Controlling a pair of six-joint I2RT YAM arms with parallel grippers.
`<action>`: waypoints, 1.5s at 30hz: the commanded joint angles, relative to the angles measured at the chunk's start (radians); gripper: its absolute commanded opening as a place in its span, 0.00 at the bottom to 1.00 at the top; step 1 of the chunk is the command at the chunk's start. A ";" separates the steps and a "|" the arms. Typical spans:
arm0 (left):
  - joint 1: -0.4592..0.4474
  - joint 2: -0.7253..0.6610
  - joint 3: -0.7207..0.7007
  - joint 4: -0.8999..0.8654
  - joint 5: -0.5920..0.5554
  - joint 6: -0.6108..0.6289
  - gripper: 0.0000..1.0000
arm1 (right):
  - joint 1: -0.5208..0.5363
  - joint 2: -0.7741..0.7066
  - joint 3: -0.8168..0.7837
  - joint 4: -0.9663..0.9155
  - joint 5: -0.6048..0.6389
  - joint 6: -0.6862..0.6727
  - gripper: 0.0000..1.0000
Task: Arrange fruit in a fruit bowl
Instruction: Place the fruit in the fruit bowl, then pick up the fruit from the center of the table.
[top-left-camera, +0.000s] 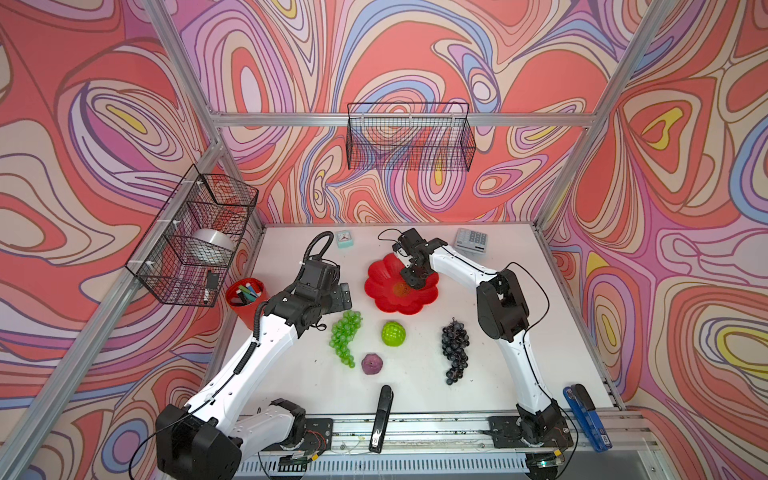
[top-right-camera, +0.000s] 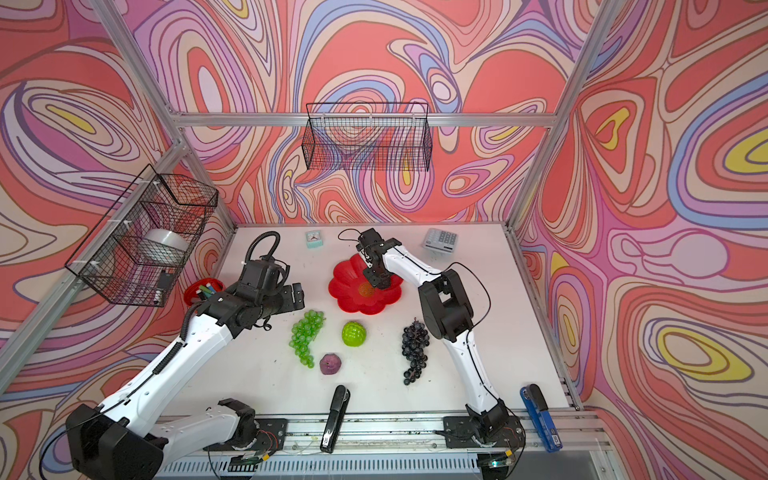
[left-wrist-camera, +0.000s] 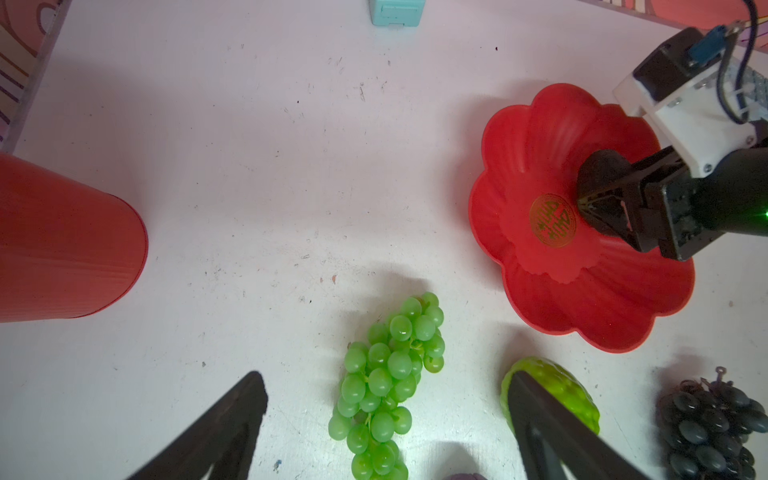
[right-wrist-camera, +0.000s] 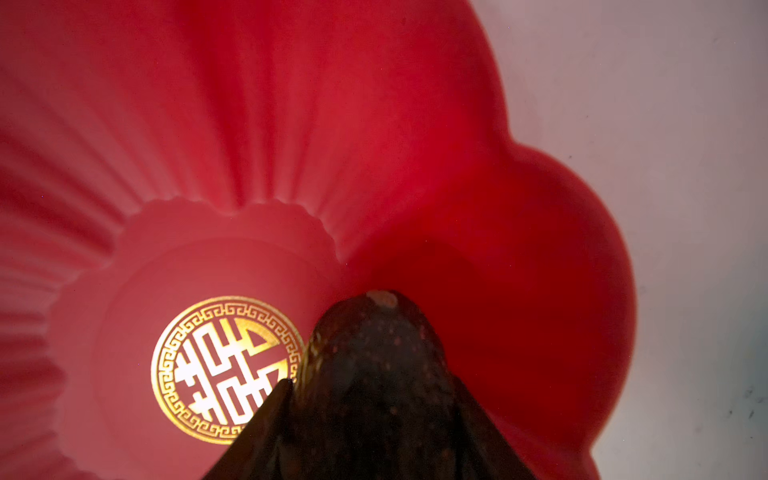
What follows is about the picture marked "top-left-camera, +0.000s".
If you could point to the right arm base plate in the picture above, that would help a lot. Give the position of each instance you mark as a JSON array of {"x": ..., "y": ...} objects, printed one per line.
[{"x": 506, "y": 432}]

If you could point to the black wire basket at back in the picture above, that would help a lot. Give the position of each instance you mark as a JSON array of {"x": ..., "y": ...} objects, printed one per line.
[{"x": 409, "y": 136}]

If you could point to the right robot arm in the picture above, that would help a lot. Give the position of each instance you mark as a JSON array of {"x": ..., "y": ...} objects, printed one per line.
[{"x": 503, "y": 316}]

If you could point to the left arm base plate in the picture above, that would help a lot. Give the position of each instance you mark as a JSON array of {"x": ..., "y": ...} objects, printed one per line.
[{"x": 315, "y": 437}]

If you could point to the green grape bunch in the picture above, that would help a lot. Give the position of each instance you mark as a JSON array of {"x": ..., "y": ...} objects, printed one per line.
[{"x": 343, "y": 333}]

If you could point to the dark purple grape bunch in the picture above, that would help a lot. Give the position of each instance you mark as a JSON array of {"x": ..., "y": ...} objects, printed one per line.
[{"x": 454, "y": 341}]

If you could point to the black wire basket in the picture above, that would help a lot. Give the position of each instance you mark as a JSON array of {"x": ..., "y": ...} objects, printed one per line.
[
  {"x": 169, "y": 263},
  {"x": 409, "y": 136}
]

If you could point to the grey calculator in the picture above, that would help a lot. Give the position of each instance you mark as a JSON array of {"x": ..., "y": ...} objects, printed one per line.
[{"x": 471, "y": 241}]

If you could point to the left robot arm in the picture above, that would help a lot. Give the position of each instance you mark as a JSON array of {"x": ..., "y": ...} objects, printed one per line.
[{"x": 206, "y": 438}]

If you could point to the purple round fruit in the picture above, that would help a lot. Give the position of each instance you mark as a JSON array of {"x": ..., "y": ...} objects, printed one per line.
[{"x": 372, "y": 364}]

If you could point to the white tape roll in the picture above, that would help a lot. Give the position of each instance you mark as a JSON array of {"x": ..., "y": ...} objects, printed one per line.
[{"x": 215, "y": 238}]

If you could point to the black stapler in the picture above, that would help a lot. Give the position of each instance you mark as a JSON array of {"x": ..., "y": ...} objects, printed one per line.
[{"x": 381, "y": 419}]

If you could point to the red pen cup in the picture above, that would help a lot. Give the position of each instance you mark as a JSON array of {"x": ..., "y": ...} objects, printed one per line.
[{"x": 244, "y": 297}]

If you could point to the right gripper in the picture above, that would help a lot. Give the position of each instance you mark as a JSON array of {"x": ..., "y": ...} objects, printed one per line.
[{"x": 410, "y": 280}]

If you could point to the teal small clock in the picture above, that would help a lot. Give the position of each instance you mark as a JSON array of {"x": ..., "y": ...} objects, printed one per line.
[{"x": 344, "y": 239}]

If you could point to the black wire basket on left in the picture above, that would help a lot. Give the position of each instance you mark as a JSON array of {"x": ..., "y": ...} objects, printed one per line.
[{"x": 169, "y": 263}]

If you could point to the red flower-shaped fruit bowl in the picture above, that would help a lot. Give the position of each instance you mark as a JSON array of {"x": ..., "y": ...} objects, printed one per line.
[{"x": 391, "y": 293}]

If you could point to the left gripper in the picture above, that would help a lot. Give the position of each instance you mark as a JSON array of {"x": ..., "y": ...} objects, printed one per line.
[{"x": 341, "y": 300}]

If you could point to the bright green bumpy fruit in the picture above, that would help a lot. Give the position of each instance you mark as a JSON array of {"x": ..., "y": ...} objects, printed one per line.
[{"x": 393, "y": 334}]

